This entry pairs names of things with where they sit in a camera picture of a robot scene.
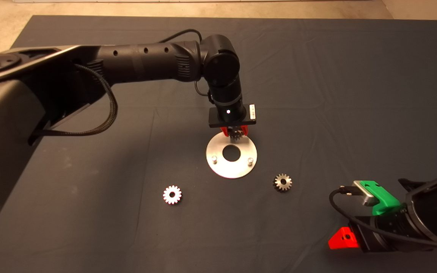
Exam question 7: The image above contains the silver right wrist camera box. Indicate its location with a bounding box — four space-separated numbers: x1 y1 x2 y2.
352 181 380 207

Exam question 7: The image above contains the thin black camera cable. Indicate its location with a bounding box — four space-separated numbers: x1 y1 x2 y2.
158 29 214 104
329 186 437 251

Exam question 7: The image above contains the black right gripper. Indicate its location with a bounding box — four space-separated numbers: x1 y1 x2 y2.
328 216 385 253

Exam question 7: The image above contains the green right camera mount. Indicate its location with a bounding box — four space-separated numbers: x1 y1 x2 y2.
360 181 402 217

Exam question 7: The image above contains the thin black left camera cable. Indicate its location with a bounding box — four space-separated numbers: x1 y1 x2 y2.
158 29 214 104

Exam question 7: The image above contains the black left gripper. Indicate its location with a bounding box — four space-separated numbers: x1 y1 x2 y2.
208 103 258 138

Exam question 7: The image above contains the round metal carrier plate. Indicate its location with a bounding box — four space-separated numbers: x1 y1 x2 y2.
206 131 258 179

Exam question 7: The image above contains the dark grey table cloth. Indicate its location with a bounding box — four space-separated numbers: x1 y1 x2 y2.
0 15 437 273

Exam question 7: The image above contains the thin black right camera cable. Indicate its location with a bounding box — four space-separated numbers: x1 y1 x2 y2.
329 186 437 251

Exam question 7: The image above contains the thick braided black cable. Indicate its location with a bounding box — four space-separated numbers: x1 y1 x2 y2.
33 64 118 137

